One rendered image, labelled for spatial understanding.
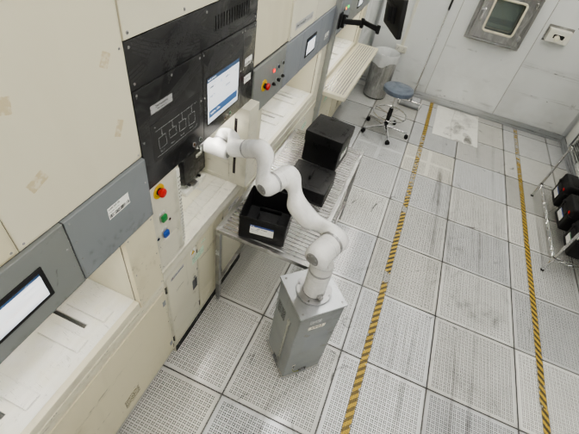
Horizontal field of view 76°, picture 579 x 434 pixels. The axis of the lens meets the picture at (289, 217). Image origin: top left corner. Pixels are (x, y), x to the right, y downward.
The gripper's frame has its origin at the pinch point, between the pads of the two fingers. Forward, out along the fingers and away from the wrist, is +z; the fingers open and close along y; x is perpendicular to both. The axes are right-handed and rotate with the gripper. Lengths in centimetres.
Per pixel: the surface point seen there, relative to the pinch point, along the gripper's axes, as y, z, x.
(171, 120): -44, -30, 40
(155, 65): -49, -30, 63
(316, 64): 160, -28, -7
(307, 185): 39, -69, -35
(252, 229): -12, -54, -37
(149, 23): -50, -30, 75
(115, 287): -78, -17, -33
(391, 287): 60, -152, -121
